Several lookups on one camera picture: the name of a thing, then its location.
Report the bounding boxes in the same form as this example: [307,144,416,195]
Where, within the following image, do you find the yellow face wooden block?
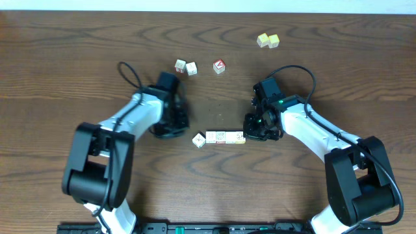
[235,131,246,144]

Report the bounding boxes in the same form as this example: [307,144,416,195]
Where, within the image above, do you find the yellow edged bug block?
[192,133,206,148]

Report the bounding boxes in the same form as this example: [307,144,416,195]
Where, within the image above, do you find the plain cream wooden block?
[225,131,237,144]

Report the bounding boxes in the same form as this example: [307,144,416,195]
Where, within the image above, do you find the green edged wooden block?
[205,131,216,144]

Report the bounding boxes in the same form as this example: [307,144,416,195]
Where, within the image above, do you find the red spiral wooden block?
[216,131,226,144]

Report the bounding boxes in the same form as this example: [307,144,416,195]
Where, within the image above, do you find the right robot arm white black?
[243,92,404,233]

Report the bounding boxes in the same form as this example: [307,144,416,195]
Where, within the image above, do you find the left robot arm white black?
[57,84,189,233]

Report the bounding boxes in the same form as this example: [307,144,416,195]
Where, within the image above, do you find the blue letter white block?
[186,62,198,75]

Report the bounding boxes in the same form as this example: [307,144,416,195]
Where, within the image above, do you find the red number three block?
[174,59,186,73]

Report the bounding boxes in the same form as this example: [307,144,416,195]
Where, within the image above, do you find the red letter A block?
[213,59,226,74]

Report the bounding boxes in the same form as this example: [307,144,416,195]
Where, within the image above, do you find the yellow block left of pair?
[257,33,270,47]

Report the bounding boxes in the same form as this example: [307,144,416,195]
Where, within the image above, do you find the yellow block of pair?
[257,33,270,47]
[268,34,280,49]

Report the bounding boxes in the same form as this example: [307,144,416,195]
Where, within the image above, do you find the yellow block right of pair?
[268,34,280,49]

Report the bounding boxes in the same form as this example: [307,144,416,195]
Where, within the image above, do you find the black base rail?
[57,221,384,234]

